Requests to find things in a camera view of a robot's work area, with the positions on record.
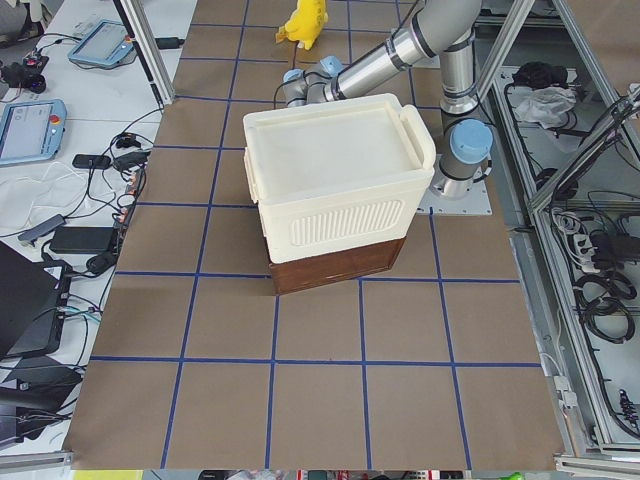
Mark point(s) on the dark brown wooden drawer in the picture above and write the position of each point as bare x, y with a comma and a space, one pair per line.
311, 272

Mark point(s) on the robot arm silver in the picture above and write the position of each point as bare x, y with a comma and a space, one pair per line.
431, 43

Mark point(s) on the cream white plastic cabinet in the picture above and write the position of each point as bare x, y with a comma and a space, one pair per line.
336, 176

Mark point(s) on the yellow plush dinosaur toy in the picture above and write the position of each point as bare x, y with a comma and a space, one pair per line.
305, 24

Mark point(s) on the black power adapter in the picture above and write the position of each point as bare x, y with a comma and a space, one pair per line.
81, 240

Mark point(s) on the blue teach pendant far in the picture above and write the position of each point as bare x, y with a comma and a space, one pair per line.
106, 46

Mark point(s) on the blue teach pendant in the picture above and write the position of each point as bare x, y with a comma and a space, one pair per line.
32, 131
106, 46

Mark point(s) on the black laptop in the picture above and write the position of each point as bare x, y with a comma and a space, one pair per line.
32, 297

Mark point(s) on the blue teach pendant near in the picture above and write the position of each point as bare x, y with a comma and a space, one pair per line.
32, 131

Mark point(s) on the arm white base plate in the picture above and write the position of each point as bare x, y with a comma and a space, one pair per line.
448, 197

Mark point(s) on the aluminium frame post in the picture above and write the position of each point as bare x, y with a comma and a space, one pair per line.
134, 19

